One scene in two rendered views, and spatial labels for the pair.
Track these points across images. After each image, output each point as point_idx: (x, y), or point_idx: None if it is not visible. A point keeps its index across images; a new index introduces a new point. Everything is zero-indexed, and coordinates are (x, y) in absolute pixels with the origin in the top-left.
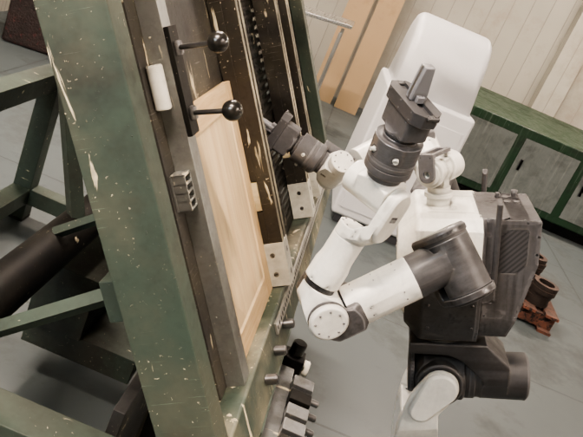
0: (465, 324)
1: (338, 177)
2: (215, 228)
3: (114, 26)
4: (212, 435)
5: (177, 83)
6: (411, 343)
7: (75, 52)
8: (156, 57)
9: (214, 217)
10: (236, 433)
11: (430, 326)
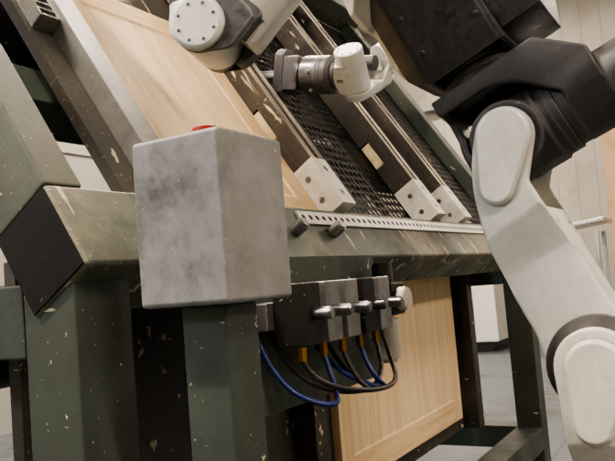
0: (464, 12)
1: (351, 68)
2: (100, 49)
3: None
4: (21, 149)
5: None
6: (433, 103)
7: None
8: None
9: (130, 71)
10: (113, 196)
11: (425, 48)
